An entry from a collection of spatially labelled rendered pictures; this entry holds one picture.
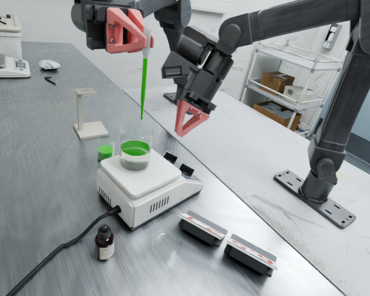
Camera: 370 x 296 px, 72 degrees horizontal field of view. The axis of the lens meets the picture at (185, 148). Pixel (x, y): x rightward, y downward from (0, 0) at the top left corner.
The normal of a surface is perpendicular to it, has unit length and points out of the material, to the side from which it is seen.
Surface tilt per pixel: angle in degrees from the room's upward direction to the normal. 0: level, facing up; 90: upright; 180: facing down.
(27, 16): 90
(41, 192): 0
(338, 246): 0
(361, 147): 90
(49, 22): 90
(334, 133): 79
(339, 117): 90
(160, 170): 0
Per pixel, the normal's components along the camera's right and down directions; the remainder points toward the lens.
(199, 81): 0.18, 0.25
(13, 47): 0.50, 0.57
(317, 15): -0.33, 0.51
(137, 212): 0.69, 0.48
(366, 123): -0.82, 0.19
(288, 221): 0.16, -0.84
